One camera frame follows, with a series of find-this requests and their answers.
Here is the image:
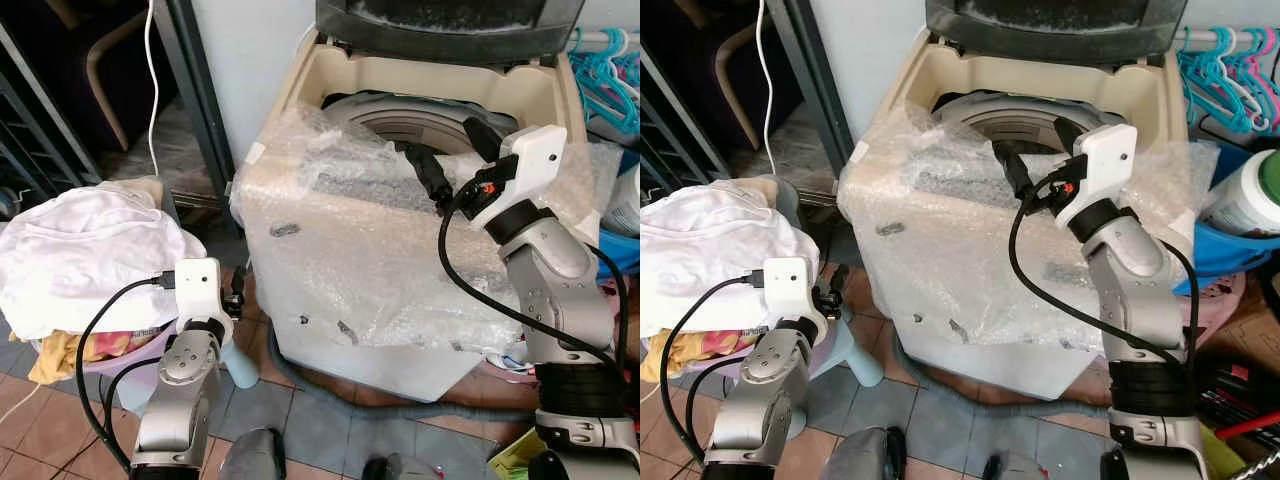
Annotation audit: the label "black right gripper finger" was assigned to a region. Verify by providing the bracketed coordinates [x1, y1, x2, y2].
[1054, 117, 1089, 158]
[464, 117, 507, 163]
[990, 138, 1039, 203]
[398, 142, 453, 213]

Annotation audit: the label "teal plastic clothes hangers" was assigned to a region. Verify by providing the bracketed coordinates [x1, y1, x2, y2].
[568, 28, 641, 133]
[1176, 28, 1263, 137]

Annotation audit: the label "beige top-load washing machine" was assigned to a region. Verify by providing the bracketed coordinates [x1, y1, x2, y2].
[838, 30, 1203, 403]
[236, 30, 603, 403]

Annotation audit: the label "pink plastic clothes hangers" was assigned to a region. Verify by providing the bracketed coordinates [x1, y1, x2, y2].
[1238, 28, 1280, 129]

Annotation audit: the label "light blue plastic stool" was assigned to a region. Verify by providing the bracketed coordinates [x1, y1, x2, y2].
[214, 308, 263, 391]
[790, 298, 887, 393]

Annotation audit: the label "dark grey washer lid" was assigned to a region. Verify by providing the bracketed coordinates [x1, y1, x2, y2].
[925, 0, 1193, 69]
[315, 0, 587, 67]

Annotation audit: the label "pink floral cloth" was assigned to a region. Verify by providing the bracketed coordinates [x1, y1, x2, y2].
[692, 326, 763, 361]
[84, 328, 169, 363]

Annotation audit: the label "pink laundry basket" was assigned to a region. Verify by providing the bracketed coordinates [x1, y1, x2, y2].
[640, 320, 763, 381]
[34, 320, 179, 379]

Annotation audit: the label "beige plastic bin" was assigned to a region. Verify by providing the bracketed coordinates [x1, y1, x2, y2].
[92, 174, 169, 217]
[718, 174, 793, 217]

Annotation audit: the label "white crumpled cloth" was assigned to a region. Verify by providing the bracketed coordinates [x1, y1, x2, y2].
[0, 183, 207, 343]
[640, 180, 793, 339]

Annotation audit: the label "white jar with green lid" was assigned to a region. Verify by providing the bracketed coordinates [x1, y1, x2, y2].
[1200, 148, 1280, 239]
[604, 162, 641, 239]

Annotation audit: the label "blue plastic basin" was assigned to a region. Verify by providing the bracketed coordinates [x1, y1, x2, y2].
[1194, 140, 1280, 297]
[594, 142, 641, 279]

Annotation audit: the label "grey left robot leg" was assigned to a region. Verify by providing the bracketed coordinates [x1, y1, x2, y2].
[218, 427, 288, 480]
[824, 427, 908, 480]

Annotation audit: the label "grey robot leg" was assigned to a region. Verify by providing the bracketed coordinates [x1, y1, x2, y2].
[983, 451, 1049, 480]
[824, 427, 908, 480]
[218, 427, 288, 480]

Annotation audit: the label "yellow cloth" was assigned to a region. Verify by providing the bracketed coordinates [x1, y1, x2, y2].
[27, 330, 113, 387]
[640, 328, 703, 383]

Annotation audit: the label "grey right robot leg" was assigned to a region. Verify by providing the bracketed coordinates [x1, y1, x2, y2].
[983, 451, 1049, 480]

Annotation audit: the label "yellow-green plastic container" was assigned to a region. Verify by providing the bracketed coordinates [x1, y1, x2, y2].
[1198, 424, 1249, 480]
[487, 428, 547, 480]

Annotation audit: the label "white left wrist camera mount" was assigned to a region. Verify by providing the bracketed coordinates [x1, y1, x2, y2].
[172, 257, 234, 337]
[756, 256, 827, 337]

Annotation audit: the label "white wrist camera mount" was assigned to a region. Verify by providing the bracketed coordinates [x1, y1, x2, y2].
[466, 124, 569, 233]
[756, 256, 827, 337]
[1054, 122, 1139, 227]
[172, 257, 234, 337]

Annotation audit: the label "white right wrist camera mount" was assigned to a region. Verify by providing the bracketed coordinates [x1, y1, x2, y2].
[1054, 122, 1139, 227]
[466, 124, 569, 233]

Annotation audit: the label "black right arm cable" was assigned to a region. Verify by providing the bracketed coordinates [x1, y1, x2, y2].
[438, 180, 633, 403]
[1007, 172, 1203, 386]

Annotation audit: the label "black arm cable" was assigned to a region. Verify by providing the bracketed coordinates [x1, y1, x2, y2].
[438, 180, 633, 403]
[75, 273, 179, 473]
[660, 273, 767, 469]
[1007, 172, 1203, 386]

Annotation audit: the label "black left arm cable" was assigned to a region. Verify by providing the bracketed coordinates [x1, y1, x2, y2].
[660, 273, 767, 469]
[75, 273, 179, 473]

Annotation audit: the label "grey metal door frame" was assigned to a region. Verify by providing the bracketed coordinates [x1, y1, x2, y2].
[768, 0, 847, 209]
[164, 0, 243, 239]

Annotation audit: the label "white hanging cable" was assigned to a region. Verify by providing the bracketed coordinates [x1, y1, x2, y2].
[144, 0, 167, 183]
[754, 0, 779, 177]

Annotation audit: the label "red handled tool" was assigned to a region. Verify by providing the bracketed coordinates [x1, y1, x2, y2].
[1196, 362, 1280, 443]

